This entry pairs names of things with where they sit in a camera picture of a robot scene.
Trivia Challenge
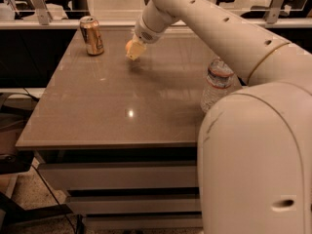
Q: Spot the grey drawer cabinet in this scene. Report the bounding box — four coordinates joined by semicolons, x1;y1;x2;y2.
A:
17;27;213;229

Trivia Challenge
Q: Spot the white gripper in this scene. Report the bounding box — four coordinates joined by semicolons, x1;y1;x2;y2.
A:
126;15;163;60

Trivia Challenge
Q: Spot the metal glass partition post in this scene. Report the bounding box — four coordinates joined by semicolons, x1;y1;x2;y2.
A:
263;0;284;24
31;0;53;25

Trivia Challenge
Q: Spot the orange fruit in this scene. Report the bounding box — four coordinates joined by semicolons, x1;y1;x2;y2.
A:
125;40;134;54

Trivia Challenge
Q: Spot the orange soda can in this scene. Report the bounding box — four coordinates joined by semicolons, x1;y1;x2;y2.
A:
80;16;104;56

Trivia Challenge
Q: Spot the clear plastic water bottle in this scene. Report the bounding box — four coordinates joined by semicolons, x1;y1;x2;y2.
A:
201;58;234;113

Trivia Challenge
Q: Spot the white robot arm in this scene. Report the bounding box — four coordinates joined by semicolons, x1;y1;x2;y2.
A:
127;0;312;234

